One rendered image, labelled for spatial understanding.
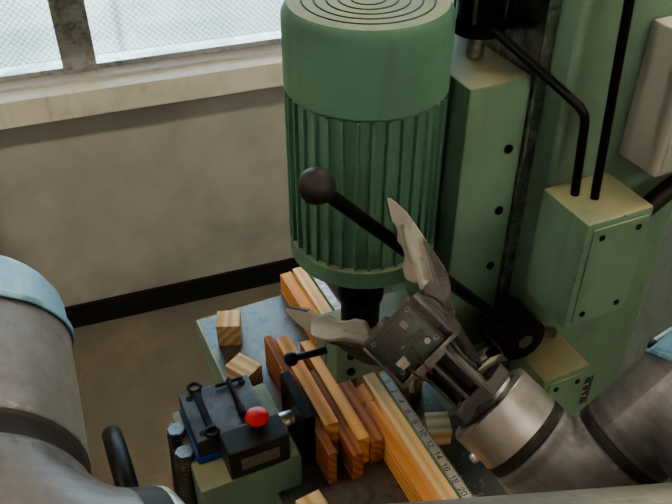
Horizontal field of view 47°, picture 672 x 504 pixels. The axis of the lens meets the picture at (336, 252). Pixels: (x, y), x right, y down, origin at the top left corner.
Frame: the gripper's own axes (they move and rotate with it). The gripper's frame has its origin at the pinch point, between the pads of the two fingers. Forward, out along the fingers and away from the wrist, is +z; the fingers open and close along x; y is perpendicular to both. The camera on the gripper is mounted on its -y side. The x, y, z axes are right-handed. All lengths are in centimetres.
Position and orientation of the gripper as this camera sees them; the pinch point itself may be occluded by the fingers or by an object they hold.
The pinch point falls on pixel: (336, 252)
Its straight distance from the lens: 77.4
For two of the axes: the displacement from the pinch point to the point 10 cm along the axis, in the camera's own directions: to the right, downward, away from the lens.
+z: -7.2, -6.9, 1.2
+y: -2.0, 0.5, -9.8
